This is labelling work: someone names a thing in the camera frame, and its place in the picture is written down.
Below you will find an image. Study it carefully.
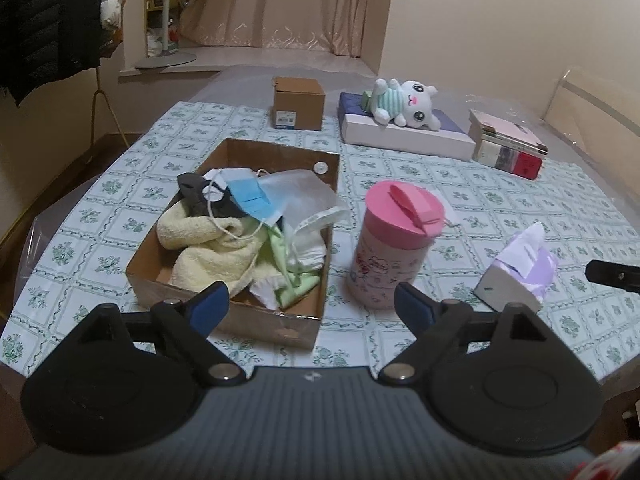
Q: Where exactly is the small white cloth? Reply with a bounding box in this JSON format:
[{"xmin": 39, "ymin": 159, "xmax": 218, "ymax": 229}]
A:
[{"xmin": 248, "ymin": 277, "xmax": 281, "ymax": 308}]

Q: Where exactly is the standing fan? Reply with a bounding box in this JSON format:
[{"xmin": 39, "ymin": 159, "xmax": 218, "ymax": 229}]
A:
[{"xmin": 134, "ymin": 0, "xmax": 197, "ymax": 71}]

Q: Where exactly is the blue face mask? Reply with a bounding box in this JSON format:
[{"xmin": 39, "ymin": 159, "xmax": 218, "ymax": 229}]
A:
[{"xmin": 202, "ymin": 167, "xmax": 283, "ymax": 248}]

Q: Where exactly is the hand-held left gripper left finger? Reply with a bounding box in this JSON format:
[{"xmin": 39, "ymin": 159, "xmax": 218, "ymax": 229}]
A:
[{"xmin": 82, "ymin": 281, "xmax": 247, "ymax": 386}]

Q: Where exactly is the flat white box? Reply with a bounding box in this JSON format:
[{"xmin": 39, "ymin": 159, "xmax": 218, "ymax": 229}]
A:
[{"xmin": 343, "ymin": 112, "xmax": 477, "ymax": 162}]

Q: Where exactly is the dark cloth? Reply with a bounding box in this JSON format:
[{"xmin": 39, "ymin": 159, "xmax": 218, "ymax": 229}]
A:
[{"xmin": 177, "ymin": 172, "xmax": 246, "ymax": 218}]

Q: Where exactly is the thick book with red spine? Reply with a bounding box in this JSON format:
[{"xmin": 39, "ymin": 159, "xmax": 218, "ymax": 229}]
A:
[{"xmin": 472, "ymin": 132, "xmax": 546, "ymax": 181}]

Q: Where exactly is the thin metal stand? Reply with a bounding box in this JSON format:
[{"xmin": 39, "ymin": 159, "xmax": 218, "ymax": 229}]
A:
[{"xmin": 91, "ymin": 65, "xmax": 132, "ymax": 147}]

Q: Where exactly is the yellow towel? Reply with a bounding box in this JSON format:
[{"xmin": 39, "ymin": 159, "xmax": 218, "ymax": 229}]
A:
[{"xmin": 156, "ymin": 205, "xmax": 268, "ymax": 293}]

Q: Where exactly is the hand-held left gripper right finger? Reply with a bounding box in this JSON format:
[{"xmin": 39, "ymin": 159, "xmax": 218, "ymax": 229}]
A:
[{"xmin": 377, "ymin": 282, "xmax": 559, "ymax": 386}]

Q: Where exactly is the small closed cardboard box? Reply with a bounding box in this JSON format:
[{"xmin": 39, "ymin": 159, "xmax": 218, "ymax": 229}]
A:
[{"xmin": 272, "ymin": 77, "xmax": 327, "ymax": 132}]

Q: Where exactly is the purple white tissue pack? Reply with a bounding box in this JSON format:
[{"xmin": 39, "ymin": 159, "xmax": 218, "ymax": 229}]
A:
[{"xmin": 474, "ymin": 221, "xmax": 560, "ymax": 313}]

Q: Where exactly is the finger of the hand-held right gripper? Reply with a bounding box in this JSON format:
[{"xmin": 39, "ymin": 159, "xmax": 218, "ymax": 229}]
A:
[{"xmin": 585, "ymin": 259, "xmax": 640, "ymax": 295}]

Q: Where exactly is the pink cartoon canister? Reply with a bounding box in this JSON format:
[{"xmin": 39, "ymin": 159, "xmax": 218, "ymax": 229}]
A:
[{"xmin": 345, "ymin": 179, "xmax": 447, "ymax": 310}]

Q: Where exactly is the beige curtain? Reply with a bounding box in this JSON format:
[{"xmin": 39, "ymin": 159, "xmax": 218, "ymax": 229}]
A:
[{"xmin": 179, "ymin": 0, "xmax": 397, "ymax": 59}]

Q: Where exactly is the clear plastic bag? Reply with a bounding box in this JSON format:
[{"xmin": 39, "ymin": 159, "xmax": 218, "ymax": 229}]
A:
[{"xmin": 260, "ymin": 167, "xmax": 353, "ymax": 241}]

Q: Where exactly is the white plush toy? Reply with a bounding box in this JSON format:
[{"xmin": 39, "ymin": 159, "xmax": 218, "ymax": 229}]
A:
[{"xmin": 361, "ymin": 78, "xmax": 443, "ymax": 132}]

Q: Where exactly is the light green cloth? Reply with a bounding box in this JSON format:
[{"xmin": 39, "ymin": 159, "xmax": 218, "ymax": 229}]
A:
[{"xmin": 257, "ymin": 225, "xmax": 321, "ymax": 310}]

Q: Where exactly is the black jacket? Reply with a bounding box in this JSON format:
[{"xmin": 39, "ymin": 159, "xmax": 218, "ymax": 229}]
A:
[{"xmin": 0, "ymin": 0, "xmax": 108, "ymax": 107}]

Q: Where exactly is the pink book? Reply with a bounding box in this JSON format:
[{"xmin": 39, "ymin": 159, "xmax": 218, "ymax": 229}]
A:
[{"xmin": 468, "ymin": 108, "xmax": 549, "ymax": 153}]

